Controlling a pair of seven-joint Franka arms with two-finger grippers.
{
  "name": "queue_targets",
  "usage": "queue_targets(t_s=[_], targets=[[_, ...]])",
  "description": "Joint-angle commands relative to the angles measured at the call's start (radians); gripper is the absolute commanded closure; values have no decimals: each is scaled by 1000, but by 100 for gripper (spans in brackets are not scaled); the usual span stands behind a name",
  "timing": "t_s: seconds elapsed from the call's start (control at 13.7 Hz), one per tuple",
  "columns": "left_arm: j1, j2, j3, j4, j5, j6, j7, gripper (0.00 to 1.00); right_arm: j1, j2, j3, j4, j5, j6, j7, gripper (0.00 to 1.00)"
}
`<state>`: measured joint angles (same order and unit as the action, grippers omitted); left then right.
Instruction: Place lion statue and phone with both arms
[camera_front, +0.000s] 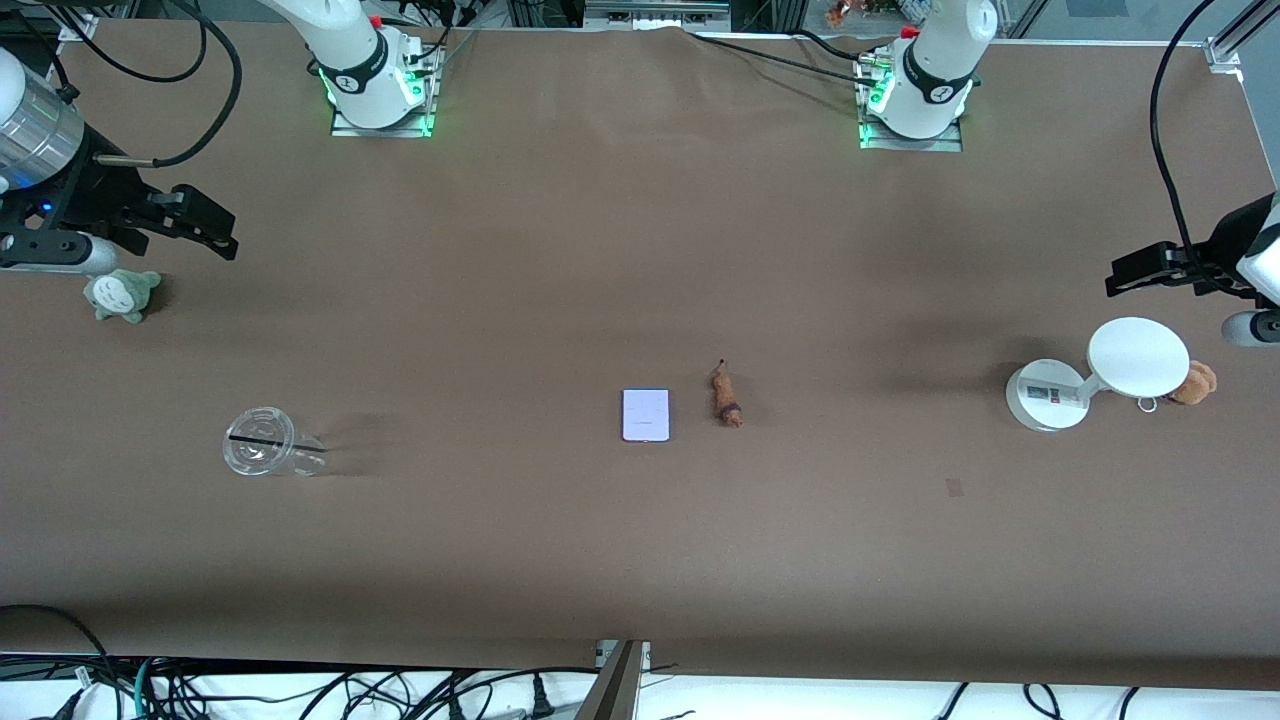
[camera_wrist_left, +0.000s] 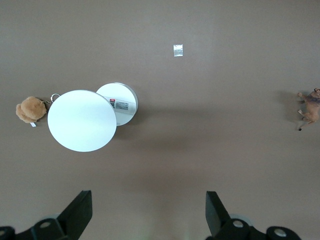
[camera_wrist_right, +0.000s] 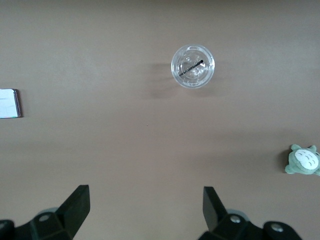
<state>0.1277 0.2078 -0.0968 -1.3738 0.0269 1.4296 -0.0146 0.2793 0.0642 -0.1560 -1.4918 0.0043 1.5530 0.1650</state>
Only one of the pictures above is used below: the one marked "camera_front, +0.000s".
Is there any brown lion statue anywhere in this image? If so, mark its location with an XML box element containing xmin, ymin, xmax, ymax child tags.
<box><xmin>710</xmin><ymin>360</ymin><xmax>746</xmax><ymax>430</ymax></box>

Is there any lilac smartphone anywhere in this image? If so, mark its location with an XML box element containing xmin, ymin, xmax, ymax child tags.
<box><xmin>621</xmin><ymin>388</ymin><xmax>672</xmax><ymax>443</ymax></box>

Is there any white round desk lamp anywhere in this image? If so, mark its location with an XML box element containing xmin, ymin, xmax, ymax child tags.
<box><xmin>1005</xmin><ymin>316</ymin><xmax>1192</xmax><ymax>433</ymax></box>

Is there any grey-green plush toy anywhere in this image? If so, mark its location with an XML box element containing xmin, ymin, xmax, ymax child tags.
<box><xmin>83</xmin><ymin>268</ymin><xmax>163</xmax><ymax>324</ymax></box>

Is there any black straw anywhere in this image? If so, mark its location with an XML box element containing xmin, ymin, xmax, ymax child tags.
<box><xmin>228</xmin><ymin>434</ymin><xmax>328</xmax><ymax>456</ymax></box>

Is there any clear plastic cup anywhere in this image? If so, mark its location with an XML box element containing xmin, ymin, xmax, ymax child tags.
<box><xmin>222</xmin><ymin>405</ymin><xmax>329</xmax><ymax>479</ymax></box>

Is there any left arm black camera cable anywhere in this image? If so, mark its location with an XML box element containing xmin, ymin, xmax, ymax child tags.
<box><xmin>1149</xmin><ymin>0</ymin><xmax>1217</xmax><ymax>276</ymax></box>

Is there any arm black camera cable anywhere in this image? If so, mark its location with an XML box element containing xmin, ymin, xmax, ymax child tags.
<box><xmin>1149</xmin><ymin>0</ymin><xmax>1217</xmax><ymax>276</ymax></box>
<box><xmin>60</xmin><ymin>0</ymin><xmax>244</xmax><ymax>169</ymax></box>

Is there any brown plush keychain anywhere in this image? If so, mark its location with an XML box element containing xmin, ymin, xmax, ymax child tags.
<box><xmin>1137</xmin><ymin>360</ymin><xmax>1219</xmax><ymax>413</ymax></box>

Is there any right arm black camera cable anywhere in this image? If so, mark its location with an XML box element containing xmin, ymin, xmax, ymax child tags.
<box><xmin>60</xmin><ymin>0</ymin><xmax>244</xmax><ymax>169</ymax></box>

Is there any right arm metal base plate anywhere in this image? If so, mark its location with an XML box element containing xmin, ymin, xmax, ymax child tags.
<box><xmin>330</xmin><ymin>40</ymin><xmax>438</xmax><ymax>138</ymax></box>

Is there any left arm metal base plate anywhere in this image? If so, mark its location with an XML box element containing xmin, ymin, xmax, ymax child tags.
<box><xmin>857</xmin><ymin>52</ymin><xmax>963</xmax><ymax>153</ymax></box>

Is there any short black table cable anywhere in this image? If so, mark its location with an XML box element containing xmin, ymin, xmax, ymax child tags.
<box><xmin>798</xmin><ymin>28</ymin><xmax>886</xmax><ymax>63</ymax></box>

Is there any black looped floor cable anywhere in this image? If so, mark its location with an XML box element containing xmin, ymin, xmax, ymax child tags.
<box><xmin>0</xmin><ymin>603</ymin><xmax>113</xmax><ymax>691</ymax></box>

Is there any long black table cable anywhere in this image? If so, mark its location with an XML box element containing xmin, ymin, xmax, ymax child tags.
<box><xmin>690</xmin><ymin>33</ymin><xmax>871</xmax><ymax>79</ymax></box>

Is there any aluminium rail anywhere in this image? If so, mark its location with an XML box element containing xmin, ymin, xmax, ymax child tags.
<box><xmin>584</xmin><ymin>0</ymin><xmax>733</xmax><ymax>27</ymax></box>

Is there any aluminium profile post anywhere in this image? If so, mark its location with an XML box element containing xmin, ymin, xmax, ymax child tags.
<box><xmin>575</xmin><ymin>640</ymin><xmax>651</xmax><ymax>720</ymax></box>

